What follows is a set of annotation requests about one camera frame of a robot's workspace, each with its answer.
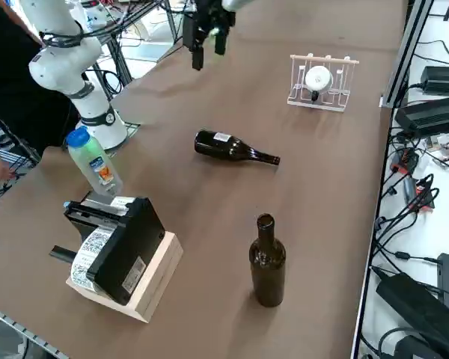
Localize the clear plastic bottle blue cap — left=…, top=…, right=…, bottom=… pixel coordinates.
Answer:
left=62, top=126, right=123, bottom=196

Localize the white wire cup rack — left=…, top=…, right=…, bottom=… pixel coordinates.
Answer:
left=287, top=54, right=360, bottom=113

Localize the aluminium frame rail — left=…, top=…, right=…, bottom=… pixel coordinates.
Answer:
left=380, top=0, right=435, bottom=109

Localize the white cup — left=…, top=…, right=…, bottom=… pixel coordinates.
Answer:
left=305, top=66, right=334, bottom=102

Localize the person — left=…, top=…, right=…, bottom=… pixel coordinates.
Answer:
left=0, top=0, right=82, bottom=181

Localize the printed label strip roll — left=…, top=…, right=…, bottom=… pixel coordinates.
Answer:
left=70, top=228, right=115, bottom=291

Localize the dark glass bottle lying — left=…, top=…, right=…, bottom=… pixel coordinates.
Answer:
left=193, top=129, right=281, bottom=165

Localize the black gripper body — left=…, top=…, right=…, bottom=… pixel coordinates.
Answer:
left=194, top=0, right=236, bottom=30

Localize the dark glass bottle standing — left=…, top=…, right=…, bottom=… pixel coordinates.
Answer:
left=248, top=213, right=287, bottom=307

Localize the black label dispenser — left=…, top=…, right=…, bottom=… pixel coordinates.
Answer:
left=49, top=192, right=166, bottom=306

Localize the black power brick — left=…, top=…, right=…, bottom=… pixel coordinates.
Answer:
left=421, top=66, right=449, bottom=94
left=394, top=95, right=449, bottom=138
left=376, top=271, right=449, bottom=359

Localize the light wooden block base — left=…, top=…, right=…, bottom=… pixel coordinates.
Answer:
left=66, top=230, right=184, bottom=325

